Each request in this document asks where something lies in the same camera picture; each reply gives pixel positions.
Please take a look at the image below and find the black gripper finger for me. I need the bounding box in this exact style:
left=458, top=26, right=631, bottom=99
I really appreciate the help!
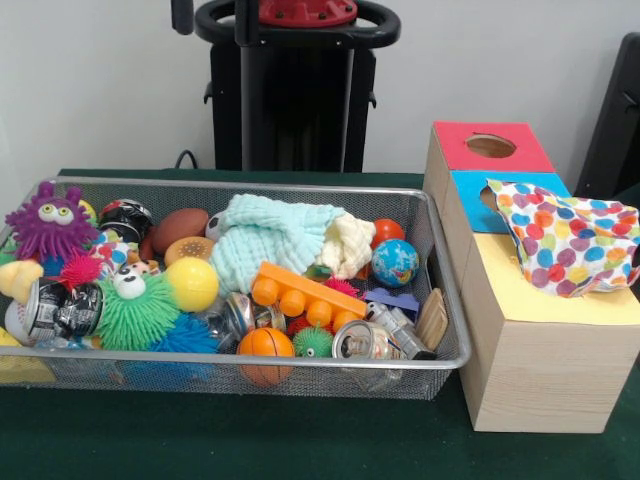
left=171, top=0, right=194, bottom=36
left=235, top=0, right=257, bottom=47

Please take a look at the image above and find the light teal cloth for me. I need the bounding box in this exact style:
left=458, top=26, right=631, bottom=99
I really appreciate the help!
left=210, top=193, right=346, bottom=296

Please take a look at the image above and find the colourful patterned cloth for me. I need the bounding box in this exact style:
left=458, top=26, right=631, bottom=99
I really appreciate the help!
left=486, top=180, right=640, bottom=299

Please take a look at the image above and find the shallow clear bin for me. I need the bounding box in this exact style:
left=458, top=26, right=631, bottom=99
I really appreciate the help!
left=0, top=177, right=473, bottom=401

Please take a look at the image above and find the wooden box with three holes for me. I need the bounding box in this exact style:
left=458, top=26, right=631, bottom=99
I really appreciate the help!
left=423, top=121, right=640, bottom=434

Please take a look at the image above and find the small brown football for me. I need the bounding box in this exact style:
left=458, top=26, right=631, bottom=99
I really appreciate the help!
left=153, top=208, right=212, bottom=253

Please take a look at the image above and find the cream yellow cloth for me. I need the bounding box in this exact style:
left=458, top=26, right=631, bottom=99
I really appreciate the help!
left=318, top=212, right=377, bottom=281

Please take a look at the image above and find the purple spiky monster toy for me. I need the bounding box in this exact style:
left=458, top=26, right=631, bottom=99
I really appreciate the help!
left=4, top=181, right=101, bottom=263

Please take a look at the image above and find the yellow ball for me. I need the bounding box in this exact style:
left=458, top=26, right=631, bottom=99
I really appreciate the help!
left=165, top=258, right=220, bottom=313

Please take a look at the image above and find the orange building block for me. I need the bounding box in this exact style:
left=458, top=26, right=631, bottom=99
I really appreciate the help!
left=250, top=261, right=367, bottom=329

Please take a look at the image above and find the blue globe ball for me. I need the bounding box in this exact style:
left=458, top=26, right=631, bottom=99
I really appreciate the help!
left=372, top=238, right=421, bottom=288

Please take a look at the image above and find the green spiky ball with eyes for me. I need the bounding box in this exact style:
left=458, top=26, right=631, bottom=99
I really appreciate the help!
left=95, top=262, right=183, bottom=351

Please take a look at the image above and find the small orange basketball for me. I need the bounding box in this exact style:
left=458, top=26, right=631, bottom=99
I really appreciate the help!
left=237, top=327, right=296, bottom=388

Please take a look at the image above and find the crushed silver can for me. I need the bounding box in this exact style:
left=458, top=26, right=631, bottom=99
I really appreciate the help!
left=333, top=320, right=404, bottom=363

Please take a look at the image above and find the dark green table cloth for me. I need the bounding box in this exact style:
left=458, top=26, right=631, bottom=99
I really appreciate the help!
left=0, top=168, right=640, bottom=480

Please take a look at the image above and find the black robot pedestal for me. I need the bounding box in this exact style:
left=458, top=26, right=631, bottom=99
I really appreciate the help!
left=194, top=0, right=401, bottom=171

